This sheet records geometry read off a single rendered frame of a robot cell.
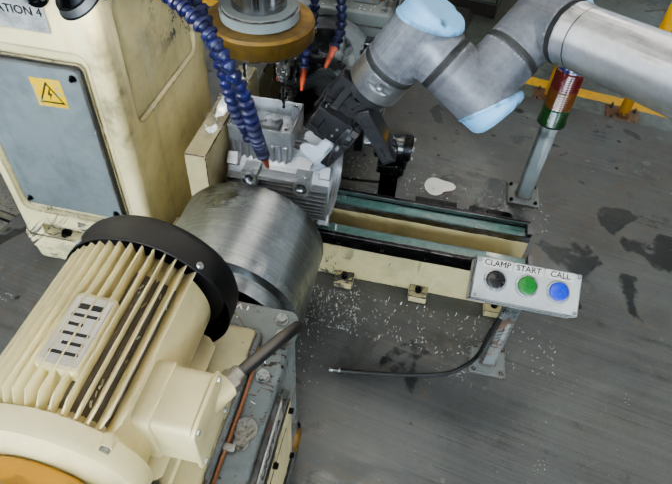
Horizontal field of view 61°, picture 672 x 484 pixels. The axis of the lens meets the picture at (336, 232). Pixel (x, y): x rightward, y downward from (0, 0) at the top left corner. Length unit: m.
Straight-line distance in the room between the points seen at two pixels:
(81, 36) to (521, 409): 0.96
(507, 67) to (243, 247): 0.45
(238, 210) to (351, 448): 0.46
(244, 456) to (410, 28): 0.59
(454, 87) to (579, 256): 0.71
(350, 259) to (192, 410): 0.74
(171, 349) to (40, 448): 0.14
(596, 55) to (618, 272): 0.74
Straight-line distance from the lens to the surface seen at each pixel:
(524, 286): 0.96
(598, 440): 1.19
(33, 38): 0.99
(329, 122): 0.95
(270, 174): 1.09
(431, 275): 1.21
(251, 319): 0.75
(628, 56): 0.79
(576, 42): 0.83
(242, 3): 0.95
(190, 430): 0.52
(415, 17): 0.84
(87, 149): 1.07
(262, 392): 0.70
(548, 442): 1.15
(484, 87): 0.85
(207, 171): 1.03
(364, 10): 1.44
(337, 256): 1.21
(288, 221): 0.89
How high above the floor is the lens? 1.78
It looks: 47 degrees down
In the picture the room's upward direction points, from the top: 4 degrees clockwise
